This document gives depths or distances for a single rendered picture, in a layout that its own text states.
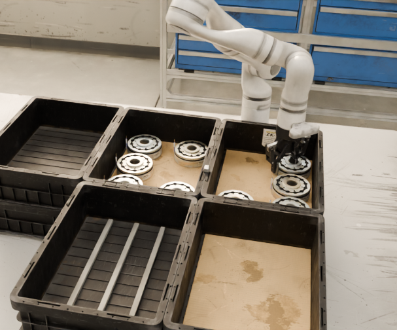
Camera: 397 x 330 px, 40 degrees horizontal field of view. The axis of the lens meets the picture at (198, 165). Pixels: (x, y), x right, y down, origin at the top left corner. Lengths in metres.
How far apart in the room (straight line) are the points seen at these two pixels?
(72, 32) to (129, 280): 3.41
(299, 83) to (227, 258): 0.47
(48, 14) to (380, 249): 3.46
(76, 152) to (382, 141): 1.11
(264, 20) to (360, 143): 1.40
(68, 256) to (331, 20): 2.36
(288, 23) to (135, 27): 1.46
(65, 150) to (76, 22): 2.83
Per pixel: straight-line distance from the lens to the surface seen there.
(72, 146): 1.72
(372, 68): 3.45
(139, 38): 4.37
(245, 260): 1.31
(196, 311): 1.20
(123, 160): 1.58
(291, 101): 1.46
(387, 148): 2.10
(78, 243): 1.36
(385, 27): 3.37
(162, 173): 1.58
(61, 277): 1.29
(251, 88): 1.75
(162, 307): 1.07
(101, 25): 4.42
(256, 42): 1.39
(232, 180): 1.56
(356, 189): 1.84
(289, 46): 1.45
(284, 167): 1.59
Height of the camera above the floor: 1.73
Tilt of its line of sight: 34 degrees down
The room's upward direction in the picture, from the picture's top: 3 degrees clockwise
